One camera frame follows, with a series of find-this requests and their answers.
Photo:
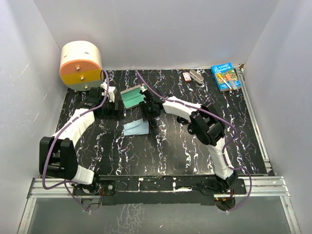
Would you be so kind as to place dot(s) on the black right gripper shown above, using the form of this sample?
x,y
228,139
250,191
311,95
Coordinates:
x,y
146,115

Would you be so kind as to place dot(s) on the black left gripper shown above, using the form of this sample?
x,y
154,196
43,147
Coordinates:
x,y
115,115

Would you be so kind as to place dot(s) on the grey glasses case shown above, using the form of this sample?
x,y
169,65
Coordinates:
x,y
131,97

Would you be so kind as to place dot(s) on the light blue cleaning cloth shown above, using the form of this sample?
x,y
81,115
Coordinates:
x,y
136,128

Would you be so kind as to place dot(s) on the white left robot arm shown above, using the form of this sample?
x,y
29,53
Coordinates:
x,y
57,155

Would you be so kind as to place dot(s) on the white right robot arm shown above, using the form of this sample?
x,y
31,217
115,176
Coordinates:
x,y
203,122

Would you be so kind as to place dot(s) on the black sunglasses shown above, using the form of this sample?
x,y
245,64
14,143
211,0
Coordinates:
x,y
188,123

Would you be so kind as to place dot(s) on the small red white box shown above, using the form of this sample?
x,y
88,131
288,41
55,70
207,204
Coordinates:
x,y
187,77

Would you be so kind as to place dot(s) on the round mini drawer cabinet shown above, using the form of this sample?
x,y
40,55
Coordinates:
x,y
80,66

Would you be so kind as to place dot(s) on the yellow white marker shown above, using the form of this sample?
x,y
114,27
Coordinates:
x,y
224,81

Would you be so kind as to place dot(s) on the orange grey marker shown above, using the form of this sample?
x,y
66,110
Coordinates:
x,y
231,81

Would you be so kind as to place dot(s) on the blue paperback book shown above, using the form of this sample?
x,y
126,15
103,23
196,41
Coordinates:
x,y
225,77

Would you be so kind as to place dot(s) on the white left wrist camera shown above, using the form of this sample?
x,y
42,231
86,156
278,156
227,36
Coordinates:
x,y
112,90

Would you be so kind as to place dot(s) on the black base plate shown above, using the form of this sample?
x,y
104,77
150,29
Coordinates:
x,y
163,189

